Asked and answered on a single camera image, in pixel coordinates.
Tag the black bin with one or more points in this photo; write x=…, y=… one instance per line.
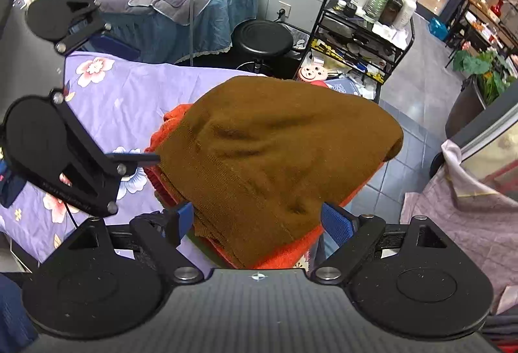
x=463, y=110

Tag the grey framed glass panel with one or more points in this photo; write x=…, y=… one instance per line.
x=485, y=126

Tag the green leafy plant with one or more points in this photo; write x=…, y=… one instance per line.
x=481, y=66

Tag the pale pink cloth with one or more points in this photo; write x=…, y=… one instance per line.
x=453, y=215

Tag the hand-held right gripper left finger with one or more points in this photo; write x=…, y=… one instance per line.
x=182, y=217

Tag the pink round smiley toy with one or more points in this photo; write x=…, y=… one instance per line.
x=313, y=74

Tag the blue basket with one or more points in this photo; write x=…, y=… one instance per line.
x=438, y=28

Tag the orange knit sweater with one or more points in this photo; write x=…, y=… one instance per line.
x=170, y=126

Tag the navy sock with colourful logo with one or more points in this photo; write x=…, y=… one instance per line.
x=12, y=191

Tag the person's dark blue clothing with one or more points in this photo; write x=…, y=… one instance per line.
x=14, y=316

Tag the black display shelf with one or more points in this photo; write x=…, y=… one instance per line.
x=481, y=19

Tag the red container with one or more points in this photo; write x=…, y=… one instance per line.
x=508, y=347

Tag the brown knit sweater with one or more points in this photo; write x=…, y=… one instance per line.
x=275, y=155

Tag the massage bed with blue cover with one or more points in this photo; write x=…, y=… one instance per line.
x=141, y=39

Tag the black metal rack cart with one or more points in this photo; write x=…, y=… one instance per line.
x=352, y=53

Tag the black round stool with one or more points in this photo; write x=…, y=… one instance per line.
x=263, y=37

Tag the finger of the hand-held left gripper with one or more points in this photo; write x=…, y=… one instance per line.
x=91, y=169
x=81, y=33

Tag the white wall socket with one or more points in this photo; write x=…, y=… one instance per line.
x=284, y=10

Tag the purple floral bedsheet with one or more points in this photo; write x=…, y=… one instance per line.
x=141, y=94

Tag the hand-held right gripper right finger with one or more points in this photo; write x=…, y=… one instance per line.
x=338, y=225

